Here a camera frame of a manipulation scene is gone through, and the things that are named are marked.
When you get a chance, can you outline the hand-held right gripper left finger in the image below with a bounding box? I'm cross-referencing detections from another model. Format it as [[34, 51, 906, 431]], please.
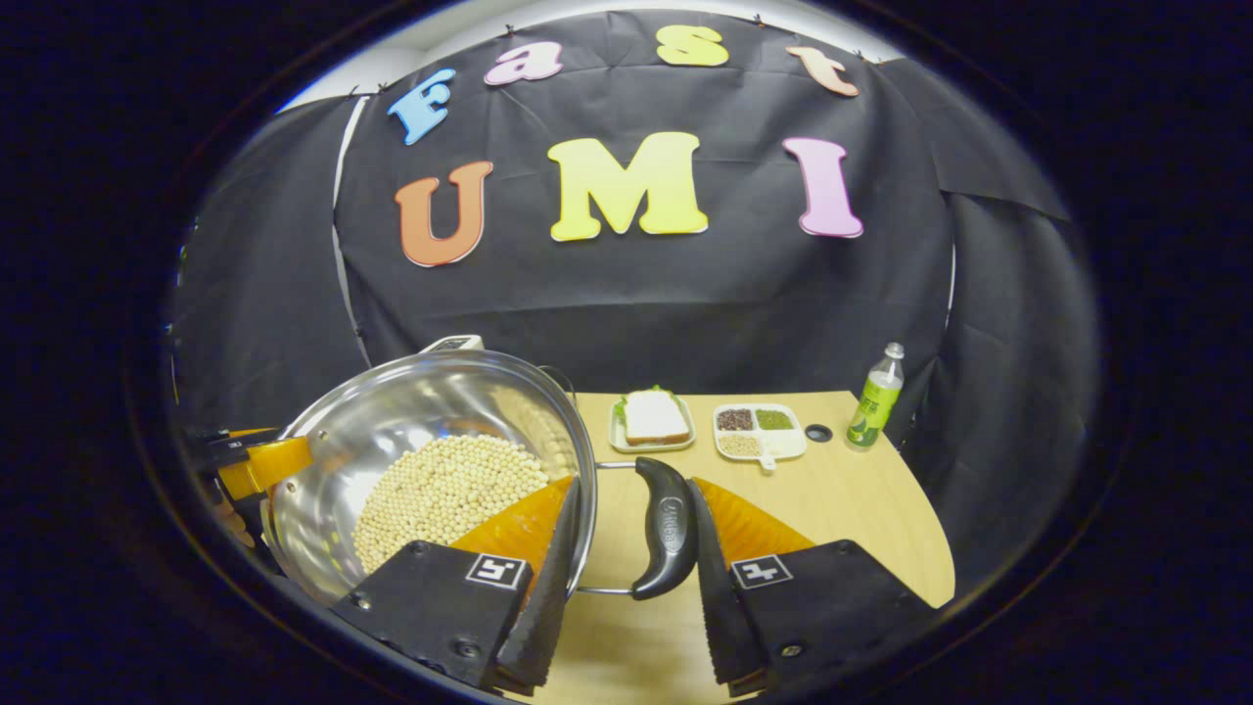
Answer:
[[331, 475, 583, 698]]

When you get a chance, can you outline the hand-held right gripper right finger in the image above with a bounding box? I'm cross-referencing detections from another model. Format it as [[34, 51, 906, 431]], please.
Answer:
[[685, 476, 943, 698]]

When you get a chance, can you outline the steel pot with black handles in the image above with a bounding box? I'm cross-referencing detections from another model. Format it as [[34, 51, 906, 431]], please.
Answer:
[[259, 350, 701, 603]]

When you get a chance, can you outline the pile of soybeans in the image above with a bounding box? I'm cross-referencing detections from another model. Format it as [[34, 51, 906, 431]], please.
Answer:
[[352, 434, 554, 575]]

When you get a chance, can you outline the white divided dish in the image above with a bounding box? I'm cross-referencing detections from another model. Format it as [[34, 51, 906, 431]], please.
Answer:
[[712, 401, 810, 473]]

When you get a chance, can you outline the white square plate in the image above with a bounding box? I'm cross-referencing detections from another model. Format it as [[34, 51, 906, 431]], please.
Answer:
[[609, 392, 698, 453]]

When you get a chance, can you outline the sandwich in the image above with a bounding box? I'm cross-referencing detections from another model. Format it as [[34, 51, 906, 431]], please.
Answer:
[[623, 386, 692, 445]]

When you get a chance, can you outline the green plastic bottle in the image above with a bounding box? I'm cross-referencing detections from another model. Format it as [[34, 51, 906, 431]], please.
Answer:
[[846, 342, 906, 451]]

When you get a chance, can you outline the black backdrop cloth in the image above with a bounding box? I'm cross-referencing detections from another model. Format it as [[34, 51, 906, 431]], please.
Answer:
[[166, 10, 1102, 598]]

